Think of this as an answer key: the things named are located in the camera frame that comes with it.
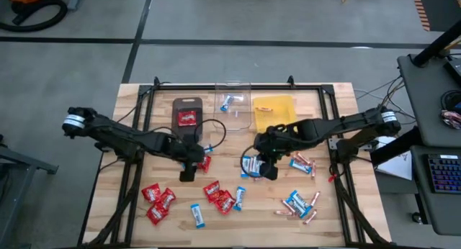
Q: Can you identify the black vacuum hose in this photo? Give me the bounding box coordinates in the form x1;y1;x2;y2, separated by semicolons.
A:
0;0;69;33

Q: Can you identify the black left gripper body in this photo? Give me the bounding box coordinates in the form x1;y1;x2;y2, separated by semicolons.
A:
164;132;207;184

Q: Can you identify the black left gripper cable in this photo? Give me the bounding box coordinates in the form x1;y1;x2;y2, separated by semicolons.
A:
193;118;227;151

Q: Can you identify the red Skittles candy pack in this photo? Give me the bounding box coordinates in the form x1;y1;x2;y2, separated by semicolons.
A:
177;110;198;127
158;187;177;211
214;190;237;216
140;183;162;204
197;155;213;174
146;202;169;227
202;180;221;204

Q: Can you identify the candy wrapper pile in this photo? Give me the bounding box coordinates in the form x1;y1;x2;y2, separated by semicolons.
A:
441;109;461;130

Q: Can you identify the dark smoky plastic bin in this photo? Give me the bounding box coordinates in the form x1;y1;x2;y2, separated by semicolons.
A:
171;96;204;144

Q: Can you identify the backlit black keyboard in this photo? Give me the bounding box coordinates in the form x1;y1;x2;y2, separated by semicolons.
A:
427;154;461;195

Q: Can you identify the yellow plastic bin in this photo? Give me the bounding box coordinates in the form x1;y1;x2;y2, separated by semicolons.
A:
251;94;299;135

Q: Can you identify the grey keyboard desk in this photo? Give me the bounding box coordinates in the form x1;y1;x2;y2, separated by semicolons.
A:
410;145;461;236

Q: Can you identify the black stand pole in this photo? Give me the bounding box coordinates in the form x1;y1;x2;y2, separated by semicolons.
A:
411;20;461;68

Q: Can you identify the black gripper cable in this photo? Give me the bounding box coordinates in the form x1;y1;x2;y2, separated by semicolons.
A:
193;118;227;151
240;144;264;178

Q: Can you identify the white paper sheet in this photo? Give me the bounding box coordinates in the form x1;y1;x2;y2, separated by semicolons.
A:
374;135;413;181

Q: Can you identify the black aluminium table frame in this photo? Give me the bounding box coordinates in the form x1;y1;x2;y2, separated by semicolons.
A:
77;76;392;249

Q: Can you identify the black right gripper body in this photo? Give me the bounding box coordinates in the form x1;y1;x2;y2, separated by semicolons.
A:
253;123;289;181

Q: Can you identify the grey desk top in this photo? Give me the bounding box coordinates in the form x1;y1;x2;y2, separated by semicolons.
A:
397;53;461;148

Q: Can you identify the black coiled cable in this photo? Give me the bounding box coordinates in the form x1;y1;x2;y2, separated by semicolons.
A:
439;89;461;112

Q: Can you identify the clear plastic bin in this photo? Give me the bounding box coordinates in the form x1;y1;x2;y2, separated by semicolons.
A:
212;81;252;132

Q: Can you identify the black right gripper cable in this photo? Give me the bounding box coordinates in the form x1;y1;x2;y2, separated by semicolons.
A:
240;144;264;178

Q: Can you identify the black monitor base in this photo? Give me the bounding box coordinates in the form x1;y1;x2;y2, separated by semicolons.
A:
442;56;461;86

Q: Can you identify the grey metal cart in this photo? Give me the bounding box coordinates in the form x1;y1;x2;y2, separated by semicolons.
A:
0;133;61;249

